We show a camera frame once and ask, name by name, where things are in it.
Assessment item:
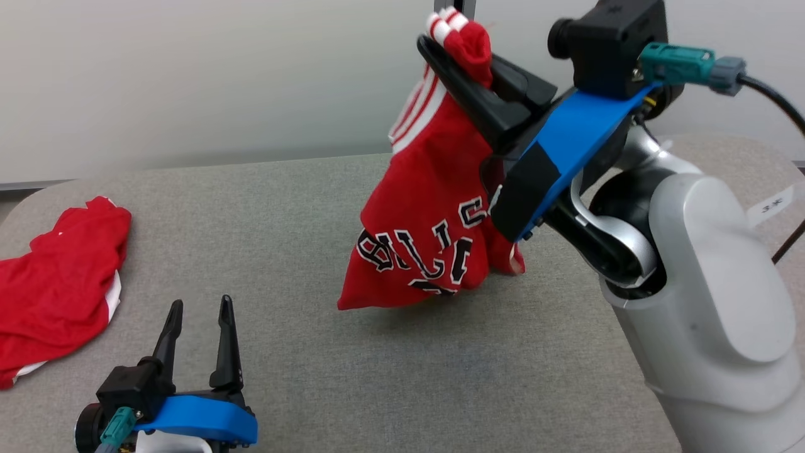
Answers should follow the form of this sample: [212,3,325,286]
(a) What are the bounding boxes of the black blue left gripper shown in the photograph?
[134,294,259,447]

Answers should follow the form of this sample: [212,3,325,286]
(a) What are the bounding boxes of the red Bulls basketball jersey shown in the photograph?
[338,8,526,311]

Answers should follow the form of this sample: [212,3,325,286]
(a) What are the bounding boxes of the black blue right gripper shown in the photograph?
[416,34,662,244]

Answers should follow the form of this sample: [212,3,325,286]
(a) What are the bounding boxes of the red basketball shorts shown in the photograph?
[0,196,133,391]

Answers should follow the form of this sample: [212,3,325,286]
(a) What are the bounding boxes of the white paper label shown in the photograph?
[747,186,797,230]

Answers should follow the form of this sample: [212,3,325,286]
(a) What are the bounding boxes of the black cable with teal plug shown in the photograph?
[638,43,805,265]
[94,406,137,453]

